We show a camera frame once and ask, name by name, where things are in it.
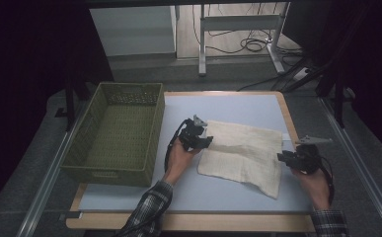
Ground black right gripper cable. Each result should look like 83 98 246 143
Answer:
320 155 337 205

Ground white cabinet panel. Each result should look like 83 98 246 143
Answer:
89 5 178 57

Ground dark curtain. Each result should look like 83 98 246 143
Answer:
0 0 115 218
281 0 382 162

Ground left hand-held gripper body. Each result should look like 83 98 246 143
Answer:
179 114 208 152

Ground coiled black floor cables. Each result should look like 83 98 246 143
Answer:
191 3 304 56

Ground white metal desk frame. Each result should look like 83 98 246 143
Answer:
197 2 291 77

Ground long black floor cable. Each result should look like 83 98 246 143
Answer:
237 75 281 93

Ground green plastic basket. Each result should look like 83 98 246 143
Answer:
59 81 166 188

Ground aluminium floor rail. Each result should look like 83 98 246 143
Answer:
15 98 92 237
318 97 382 237

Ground white power strip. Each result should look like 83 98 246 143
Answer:
291 66 311 82

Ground cream white towel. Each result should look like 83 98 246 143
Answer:
196 119 284 200

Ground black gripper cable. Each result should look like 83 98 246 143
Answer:
320 155 337 205
164 118 189 173

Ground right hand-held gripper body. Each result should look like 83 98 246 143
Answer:
291 135 334 176

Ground wooden table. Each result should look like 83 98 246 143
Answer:
65 90 331 233

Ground black metal stand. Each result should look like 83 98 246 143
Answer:
54 74 92 132

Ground person's right hand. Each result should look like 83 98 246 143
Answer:
291 167 331 211

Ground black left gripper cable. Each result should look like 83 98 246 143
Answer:
164 118 189 173

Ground black tripod stand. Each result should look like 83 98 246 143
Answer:
270 53 357 129

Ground person's left hand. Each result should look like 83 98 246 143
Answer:
163 137 201 186

